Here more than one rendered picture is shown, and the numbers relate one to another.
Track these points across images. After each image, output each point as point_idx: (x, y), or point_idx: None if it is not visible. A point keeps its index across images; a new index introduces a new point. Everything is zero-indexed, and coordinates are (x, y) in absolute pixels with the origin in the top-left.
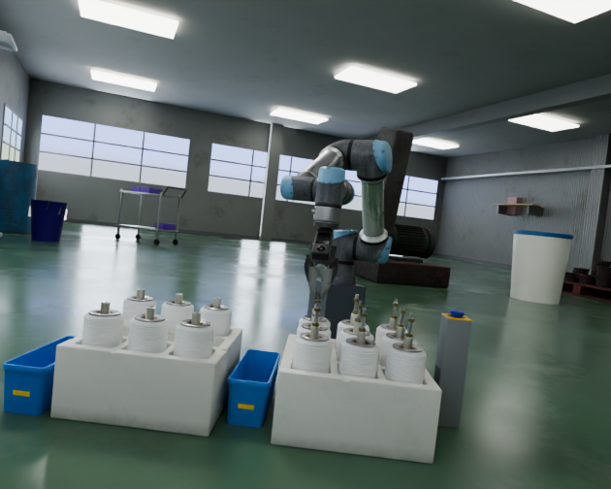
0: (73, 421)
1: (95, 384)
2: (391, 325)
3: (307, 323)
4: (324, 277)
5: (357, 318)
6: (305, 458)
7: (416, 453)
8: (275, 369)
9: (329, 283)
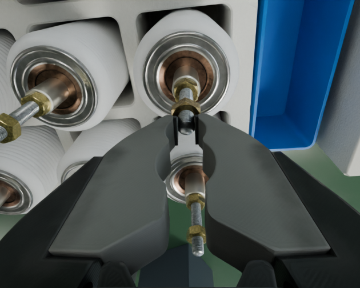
0: None
1: None
2: None
3: (210, 107)
4: (148, 179)
5: (34, 102)
6: None
7: None
8: (255, 64)
9: (115, 151)
